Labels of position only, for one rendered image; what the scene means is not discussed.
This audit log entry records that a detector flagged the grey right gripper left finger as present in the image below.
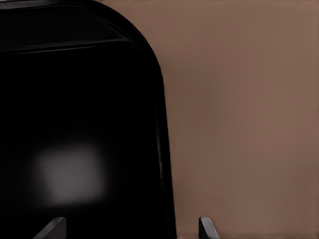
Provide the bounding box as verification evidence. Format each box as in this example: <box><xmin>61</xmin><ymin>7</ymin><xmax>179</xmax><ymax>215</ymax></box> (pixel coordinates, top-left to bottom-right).
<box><xmin>33</xmin><ymin>217</ymin><xmax>67</xmax><ymax>239</ymax></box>

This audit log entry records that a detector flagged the black plastic storage box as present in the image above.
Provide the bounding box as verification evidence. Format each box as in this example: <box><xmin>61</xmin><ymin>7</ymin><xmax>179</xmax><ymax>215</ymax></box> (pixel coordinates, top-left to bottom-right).
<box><xmin>0</xmin><ymin>0</ymin><xmax>177</xmax><ymax>239</ymax></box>

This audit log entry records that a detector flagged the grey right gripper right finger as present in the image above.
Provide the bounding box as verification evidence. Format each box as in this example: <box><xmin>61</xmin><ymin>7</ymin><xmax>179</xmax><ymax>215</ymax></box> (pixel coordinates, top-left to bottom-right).
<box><xmin>198</xmin><ymin>217</ymin><xmax>221</xmax><ymax>239</ymax></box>

